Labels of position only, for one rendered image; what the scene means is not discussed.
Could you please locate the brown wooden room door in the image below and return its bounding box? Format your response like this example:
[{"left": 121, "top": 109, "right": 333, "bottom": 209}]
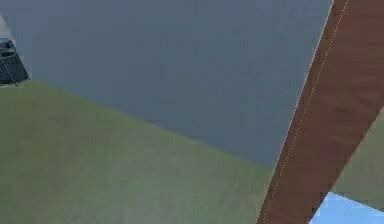
[{"left": 255, "top": 0, "right": 384, "bottom": 224}]

